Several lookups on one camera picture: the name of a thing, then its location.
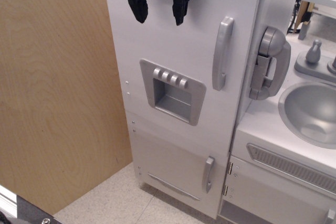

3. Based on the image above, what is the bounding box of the white fridge door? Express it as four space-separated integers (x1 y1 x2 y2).
107 0 259 155

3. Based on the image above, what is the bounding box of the white toy fridge cabinet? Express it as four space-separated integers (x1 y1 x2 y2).
100 0 271 220

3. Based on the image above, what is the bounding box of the grey ice dispenser panel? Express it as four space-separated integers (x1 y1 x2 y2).
140 59 206 126

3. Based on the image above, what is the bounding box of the grey toy telephone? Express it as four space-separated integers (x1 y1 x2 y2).
249 27 291 100

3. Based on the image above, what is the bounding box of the grey toy faucet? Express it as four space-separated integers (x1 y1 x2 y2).
295 39 335 83

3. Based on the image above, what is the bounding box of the white lower freezer door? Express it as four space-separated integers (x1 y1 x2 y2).
130 127 227 219

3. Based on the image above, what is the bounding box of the grey toy sink basin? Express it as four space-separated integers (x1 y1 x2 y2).
278 82 335 150

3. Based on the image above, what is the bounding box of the white oven door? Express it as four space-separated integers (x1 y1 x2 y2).
219 156 335 223

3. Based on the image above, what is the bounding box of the grey vent grille panel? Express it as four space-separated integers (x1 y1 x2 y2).
246 143 335 195

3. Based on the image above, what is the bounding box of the grey lower door handle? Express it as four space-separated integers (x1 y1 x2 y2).
202 156 215 193

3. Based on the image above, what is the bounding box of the black metal base frame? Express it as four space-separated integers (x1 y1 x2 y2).
1 185 61 224

